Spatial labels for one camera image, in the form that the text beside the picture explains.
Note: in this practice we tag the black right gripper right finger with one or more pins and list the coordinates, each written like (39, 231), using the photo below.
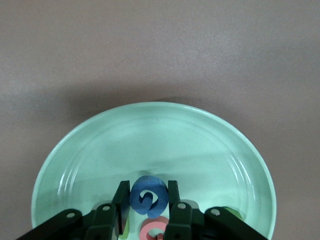
(173, 195)

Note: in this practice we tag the pink foam letter Q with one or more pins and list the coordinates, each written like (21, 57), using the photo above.
(150, 227)

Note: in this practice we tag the blue foam letter G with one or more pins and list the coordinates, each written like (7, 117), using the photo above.
(136, 197)

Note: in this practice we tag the light green plate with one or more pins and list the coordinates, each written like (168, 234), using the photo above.
(160, 140)

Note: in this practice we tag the brown table mat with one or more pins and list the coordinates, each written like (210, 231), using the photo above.
(75, 50)

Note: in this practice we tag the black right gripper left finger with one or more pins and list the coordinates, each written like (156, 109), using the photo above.
(123, 195)

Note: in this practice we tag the green foam capital B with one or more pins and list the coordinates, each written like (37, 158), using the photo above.
(235, 213)

